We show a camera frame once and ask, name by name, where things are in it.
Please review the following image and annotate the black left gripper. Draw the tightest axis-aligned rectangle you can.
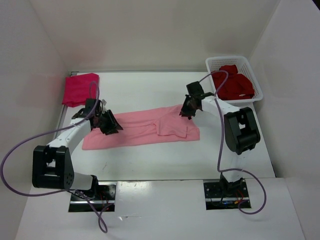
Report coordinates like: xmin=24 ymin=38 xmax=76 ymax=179
xmin=96 ymin=109 xmax=123 ymax=136

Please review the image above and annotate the light pink t-shirt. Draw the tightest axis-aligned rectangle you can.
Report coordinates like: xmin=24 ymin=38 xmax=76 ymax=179
xmin=82 ymin=104 xmax=200 ymax=151

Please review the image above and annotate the magenta t-shirt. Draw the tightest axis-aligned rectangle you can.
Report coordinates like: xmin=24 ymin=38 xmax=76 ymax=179
xmin=62 ymin=73 xmax=100 ymax=108

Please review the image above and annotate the dark red t-shirt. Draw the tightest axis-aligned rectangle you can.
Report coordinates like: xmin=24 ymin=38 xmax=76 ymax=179
xmin=218 ymin=65 xmax=255 ymax=101

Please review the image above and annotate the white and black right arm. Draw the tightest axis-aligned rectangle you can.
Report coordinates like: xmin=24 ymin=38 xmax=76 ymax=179
xmin=179 ymin=81 xmax=261 ymax=197

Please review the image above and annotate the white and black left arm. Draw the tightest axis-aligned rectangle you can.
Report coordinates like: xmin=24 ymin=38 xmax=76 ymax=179
xmin=32 ymin=108 xmax=123 ymax=200

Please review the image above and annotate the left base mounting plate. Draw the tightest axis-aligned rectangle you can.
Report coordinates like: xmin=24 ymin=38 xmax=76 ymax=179
xmin=68 ymin=181 xmax=117 ymax=213

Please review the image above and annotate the base mounting plate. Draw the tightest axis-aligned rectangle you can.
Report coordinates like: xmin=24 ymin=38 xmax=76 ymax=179
xmin=203 ymin=179 xmax=252 ymax=210
xmin=68 ymin=181 xmax=117 ymax=213

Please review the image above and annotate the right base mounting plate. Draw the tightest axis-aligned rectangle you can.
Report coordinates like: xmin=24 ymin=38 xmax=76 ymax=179
xmin=203 ymin=179 xmax=252 ymax=210

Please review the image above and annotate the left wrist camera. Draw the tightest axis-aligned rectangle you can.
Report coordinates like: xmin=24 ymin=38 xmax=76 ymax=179
xmin=72 ymin=98 xmax=107 ymax=119

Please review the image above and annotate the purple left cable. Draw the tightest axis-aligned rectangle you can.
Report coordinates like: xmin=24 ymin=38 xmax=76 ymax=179
xmin=0 ymin=81 xmax=111 ymax=233

